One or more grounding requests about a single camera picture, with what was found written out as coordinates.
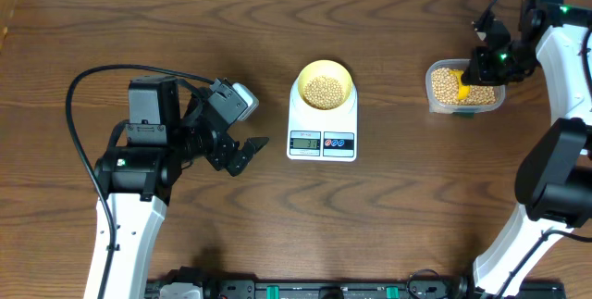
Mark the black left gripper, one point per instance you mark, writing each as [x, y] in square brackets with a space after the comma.
[219, 155]

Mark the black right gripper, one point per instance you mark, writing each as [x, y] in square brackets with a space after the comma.
[478, 72]

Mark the yellow scoop cup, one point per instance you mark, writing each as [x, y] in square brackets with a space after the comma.
[463, 90]

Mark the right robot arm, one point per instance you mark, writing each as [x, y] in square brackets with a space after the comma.
[553, 193]

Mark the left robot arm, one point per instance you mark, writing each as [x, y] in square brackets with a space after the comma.
[135, 183]

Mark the white digital kitchen scale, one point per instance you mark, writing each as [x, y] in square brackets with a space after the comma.
[322, 135]

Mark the soybeans in yellow bowl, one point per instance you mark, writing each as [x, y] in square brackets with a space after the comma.
[323, 93]

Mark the yellow bowl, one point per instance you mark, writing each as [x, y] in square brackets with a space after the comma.
[328, 68]

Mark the clear plastic container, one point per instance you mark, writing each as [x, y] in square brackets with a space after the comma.
[436, 107]

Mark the green tape piece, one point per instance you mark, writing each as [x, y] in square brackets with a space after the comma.
[464, 114]

